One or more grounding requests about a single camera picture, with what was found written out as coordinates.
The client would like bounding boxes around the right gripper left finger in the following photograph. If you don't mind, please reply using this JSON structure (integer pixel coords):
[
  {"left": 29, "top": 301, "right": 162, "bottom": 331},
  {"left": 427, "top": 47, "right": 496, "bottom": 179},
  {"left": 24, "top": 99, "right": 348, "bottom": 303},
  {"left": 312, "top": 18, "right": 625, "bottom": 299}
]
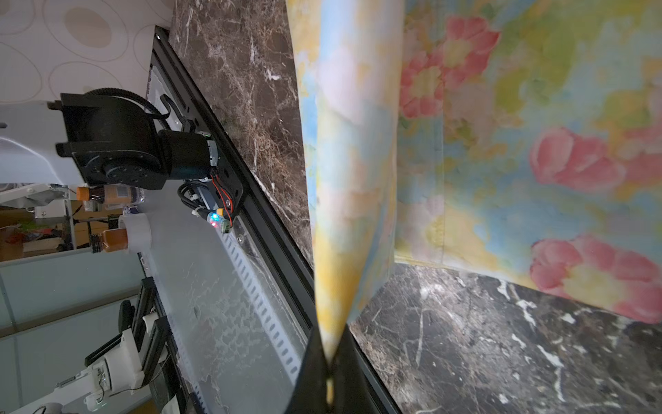
[{"left": 284, "top": 326, "right": 329, "bottom": 414}]

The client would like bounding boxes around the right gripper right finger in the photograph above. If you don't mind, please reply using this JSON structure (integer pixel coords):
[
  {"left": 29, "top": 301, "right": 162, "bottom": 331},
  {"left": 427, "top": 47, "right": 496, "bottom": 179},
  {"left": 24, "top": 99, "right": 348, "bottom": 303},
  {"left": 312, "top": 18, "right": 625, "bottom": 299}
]
[{"left": 329, "top": 331, "right": 378, "bottom": 414}]

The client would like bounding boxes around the pastel floral skirt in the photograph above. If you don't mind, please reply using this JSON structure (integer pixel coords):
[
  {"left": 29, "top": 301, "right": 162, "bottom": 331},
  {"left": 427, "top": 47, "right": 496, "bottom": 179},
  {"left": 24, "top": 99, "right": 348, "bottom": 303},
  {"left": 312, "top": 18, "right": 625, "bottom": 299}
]
[{"left": 286, "top": 1, "right": 661, "bottom": 360}]

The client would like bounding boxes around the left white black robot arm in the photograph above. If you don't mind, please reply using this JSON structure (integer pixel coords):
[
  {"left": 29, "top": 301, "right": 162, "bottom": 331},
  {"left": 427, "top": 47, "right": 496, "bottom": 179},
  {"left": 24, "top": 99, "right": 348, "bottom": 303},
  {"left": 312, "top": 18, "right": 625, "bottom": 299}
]
[{"left": 1, "top": 88, "right": 219, "bottom": 191}]

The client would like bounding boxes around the second robot arm outside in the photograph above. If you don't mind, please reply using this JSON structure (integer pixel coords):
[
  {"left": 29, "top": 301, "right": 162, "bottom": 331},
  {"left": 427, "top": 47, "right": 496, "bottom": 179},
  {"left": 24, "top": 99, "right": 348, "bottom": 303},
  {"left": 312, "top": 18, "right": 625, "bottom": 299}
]
[{"left": 16, "top": 301, "right": 379, "bottom": 413}]

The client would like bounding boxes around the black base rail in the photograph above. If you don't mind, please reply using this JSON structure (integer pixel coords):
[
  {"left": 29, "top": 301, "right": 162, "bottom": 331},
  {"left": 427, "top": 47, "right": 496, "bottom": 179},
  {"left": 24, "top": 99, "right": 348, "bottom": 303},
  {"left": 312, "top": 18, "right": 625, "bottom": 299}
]
[{"left": 147, "top": 25, "right": 402, "bottom": 414}]

